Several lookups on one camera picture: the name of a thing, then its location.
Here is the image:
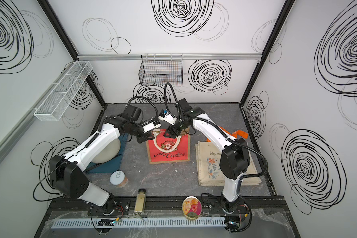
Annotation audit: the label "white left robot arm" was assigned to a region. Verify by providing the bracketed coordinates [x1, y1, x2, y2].
[49, 104, 160, 213]

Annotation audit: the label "aluminium wall rail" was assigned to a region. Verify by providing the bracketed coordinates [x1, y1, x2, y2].
[0, 61, 76, 165]
[77, 53, 262, 61]

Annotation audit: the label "white wire wall shelf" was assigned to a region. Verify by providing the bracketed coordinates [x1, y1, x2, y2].
[34, 61, 93, 122]

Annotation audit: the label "beige floral canvas tote bag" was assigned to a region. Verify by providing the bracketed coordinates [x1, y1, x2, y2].
[195, 128, 262, 186]

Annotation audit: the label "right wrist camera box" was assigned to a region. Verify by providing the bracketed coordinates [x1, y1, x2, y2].
[158, 109, 177, 126]

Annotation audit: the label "black wire wall basket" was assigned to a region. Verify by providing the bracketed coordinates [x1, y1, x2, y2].
[138, 59, 183, 87]

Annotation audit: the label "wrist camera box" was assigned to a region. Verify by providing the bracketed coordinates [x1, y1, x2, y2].
[158, 109, 177, 126]
[142, 119, 161, 133]

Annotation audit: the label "glass spice bottle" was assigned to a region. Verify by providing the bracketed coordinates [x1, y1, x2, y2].
[134, 188, 146, 214]

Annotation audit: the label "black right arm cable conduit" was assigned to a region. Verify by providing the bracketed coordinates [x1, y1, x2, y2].
[163, 82, 269, 180]

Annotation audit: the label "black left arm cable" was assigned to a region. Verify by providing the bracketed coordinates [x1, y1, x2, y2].
[126, 96, 159, 123]

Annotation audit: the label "black corner frame post right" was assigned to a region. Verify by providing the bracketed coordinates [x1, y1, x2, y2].
[239, 0, 295, 107]

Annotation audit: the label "aluminium wall rail back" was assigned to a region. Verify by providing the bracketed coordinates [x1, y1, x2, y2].
[77, 53, 262, 61]

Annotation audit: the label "black corner frame post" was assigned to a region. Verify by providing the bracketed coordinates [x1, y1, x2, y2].
[239, 0, 295, 107]
[37, 0, 106, 108]

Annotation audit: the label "aluminium wall rail left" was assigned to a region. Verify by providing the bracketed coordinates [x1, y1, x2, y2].
[0, 61, 76, 165]

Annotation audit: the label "black corner frame post left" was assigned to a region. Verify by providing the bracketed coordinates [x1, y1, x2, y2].
[37, 0, 106, 108]

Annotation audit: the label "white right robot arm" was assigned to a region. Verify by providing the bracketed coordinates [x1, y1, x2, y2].
[159, 99, 250, 214]

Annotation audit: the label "teal tray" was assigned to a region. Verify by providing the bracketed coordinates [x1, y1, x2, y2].
[85, 134, 129, 174]

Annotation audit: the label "red jute Christmas bag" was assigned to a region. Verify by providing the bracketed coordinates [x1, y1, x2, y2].
[146, 129, 190, 164]

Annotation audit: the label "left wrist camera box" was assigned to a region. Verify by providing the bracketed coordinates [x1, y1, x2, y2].
[142, 119, 161, 133]

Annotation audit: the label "round pink tin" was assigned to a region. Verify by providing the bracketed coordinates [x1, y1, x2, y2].
[182, 196, 202, 220]

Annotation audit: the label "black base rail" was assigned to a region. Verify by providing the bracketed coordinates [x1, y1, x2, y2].
[44, 195, 289, 219]

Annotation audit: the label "white slotted cable duct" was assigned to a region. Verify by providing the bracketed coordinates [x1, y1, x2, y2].
[51, 217, 225, 229]

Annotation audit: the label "white lidded jar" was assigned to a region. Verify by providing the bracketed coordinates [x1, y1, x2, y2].
[110, 170, 128, 187]

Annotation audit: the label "grey round plate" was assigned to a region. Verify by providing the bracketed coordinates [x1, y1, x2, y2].
[91, 138, 121, 164]

